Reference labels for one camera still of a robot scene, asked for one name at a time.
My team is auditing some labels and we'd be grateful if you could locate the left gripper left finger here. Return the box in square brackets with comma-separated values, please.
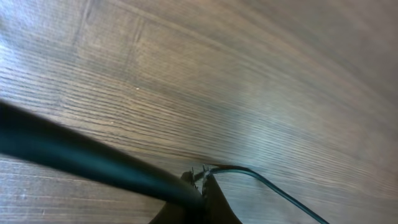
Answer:
[149, 171, 202, 224]

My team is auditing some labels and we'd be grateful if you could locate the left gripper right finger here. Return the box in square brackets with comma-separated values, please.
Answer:
[202, 166, 242, 224]

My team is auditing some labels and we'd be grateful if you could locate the black cable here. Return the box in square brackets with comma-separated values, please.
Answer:
[0, 99, 330, 224]

